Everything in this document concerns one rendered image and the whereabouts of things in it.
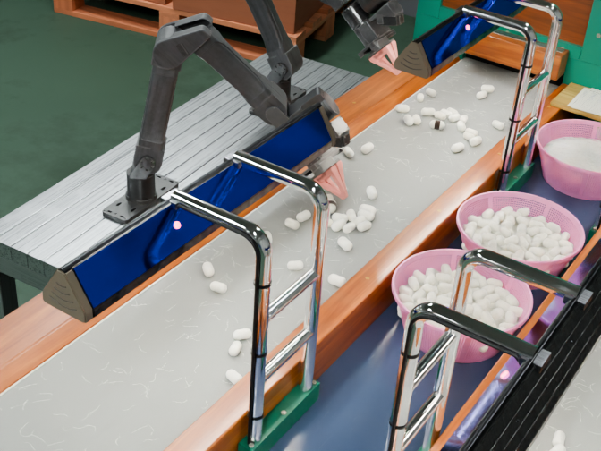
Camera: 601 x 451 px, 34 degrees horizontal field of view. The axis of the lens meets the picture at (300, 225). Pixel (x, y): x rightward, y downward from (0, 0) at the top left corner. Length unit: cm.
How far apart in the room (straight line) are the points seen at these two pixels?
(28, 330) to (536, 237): 105
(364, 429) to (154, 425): 36
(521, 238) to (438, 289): 27
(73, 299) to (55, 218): 90
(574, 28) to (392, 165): 71
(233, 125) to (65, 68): 198
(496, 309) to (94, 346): 74
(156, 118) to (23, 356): 64
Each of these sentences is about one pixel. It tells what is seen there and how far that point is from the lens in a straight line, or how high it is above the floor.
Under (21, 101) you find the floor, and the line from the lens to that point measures 417.
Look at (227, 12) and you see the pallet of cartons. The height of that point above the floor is 20.
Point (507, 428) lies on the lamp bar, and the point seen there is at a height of 110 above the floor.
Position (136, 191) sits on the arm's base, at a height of 71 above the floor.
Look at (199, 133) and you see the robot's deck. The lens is 251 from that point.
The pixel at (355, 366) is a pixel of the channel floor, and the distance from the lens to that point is 181.
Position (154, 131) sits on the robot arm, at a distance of 211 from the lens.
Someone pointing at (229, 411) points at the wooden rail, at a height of 76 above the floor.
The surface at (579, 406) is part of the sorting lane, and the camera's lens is 174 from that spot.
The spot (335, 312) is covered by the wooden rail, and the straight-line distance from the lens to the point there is 178.
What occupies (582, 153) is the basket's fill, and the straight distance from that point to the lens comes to 249.
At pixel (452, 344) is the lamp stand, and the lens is 145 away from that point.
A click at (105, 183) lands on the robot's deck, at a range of 231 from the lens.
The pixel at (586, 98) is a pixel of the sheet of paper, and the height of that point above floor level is 78.
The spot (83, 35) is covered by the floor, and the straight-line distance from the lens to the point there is 476.
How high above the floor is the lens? 188
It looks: 34 degrees down
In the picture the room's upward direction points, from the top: 4 degrees clockwise
